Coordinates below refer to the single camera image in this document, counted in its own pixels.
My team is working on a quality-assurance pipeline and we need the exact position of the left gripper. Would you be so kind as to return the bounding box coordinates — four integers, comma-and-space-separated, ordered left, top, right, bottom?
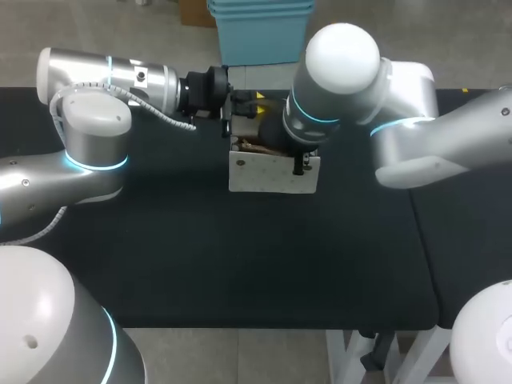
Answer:
178, 65, 266, 140

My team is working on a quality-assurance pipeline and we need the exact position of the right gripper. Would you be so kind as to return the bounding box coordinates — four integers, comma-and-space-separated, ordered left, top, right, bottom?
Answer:
230, 101, 322, 178

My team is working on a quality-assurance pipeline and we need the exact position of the white bag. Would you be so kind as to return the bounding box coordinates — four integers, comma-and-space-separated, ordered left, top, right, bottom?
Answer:
226, 98, 322, 196

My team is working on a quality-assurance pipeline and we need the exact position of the blue plastic bin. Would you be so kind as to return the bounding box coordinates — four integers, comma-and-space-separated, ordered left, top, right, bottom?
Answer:
206, 2, 314, 13
211, 9, 311, 67
206, 0, 315, 6

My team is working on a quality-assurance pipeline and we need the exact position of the brown cardboard box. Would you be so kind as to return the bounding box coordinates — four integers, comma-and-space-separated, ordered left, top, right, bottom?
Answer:
179, 0, 218, 29

